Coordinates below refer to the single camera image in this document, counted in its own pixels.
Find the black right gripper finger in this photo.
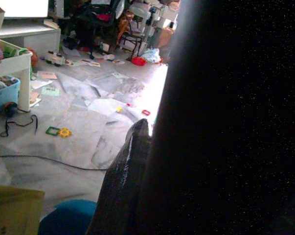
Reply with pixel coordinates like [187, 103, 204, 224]
[87, 118, 153, 235]

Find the yellow dustpan with red handle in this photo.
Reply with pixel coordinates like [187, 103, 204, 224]
[0, 185, 45, 235]

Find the blue plastic bucket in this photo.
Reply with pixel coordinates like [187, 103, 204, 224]
[38, 199, 98, 235]

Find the yellow gear toy piece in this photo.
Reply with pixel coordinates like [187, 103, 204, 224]
[58, 127, 73, 139]

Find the green paper sheet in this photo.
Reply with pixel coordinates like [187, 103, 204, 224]
[41, 87, 61, 96]

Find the red plastic container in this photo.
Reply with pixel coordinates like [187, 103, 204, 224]
[131, 56, 147, 67]

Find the black round object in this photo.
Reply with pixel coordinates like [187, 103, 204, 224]
[3, 101, 19, 118]

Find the pink paper sheet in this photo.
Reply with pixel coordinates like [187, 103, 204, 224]
[36, 70, 58, 80]

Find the blue white plastic bag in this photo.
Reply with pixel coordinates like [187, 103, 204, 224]
[140, 47, 162, 64]

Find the white plastic table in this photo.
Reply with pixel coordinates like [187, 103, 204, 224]
[0, 38, 33, 114]

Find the white toy truck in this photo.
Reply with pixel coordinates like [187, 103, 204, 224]
[45, 50, 67, 67]

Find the blue storage box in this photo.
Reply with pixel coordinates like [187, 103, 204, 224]
[0, 75, 22, 115]

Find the orange soft toy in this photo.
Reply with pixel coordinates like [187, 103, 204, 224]
[27, 47, 39, 68]

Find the brown cardboard box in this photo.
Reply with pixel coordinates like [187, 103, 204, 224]
[156, 26, 174, 49]

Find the white low cabinet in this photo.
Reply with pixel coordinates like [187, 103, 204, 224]
[0, 23, 62, 57]

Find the green plastic toy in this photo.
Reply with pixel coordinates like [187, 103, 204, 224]
[2, 46, 28, 59]

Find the black office chair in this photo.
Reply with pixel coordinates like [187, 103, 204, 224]
[63, 0, 122, 55]

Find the white high chair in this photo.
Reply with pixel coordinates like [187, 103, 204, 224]
[119, 1, 154, 62]

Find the black floor cable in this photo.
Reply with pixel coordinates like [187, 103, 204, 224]
[0, 154, 108, 171]

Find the green square toy frame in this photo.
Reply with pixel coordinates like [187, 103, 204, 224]
[45, 125, 60, 136]

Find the black strap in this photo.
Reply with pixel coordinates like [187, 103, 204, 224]
[0, 114, 39, 138]

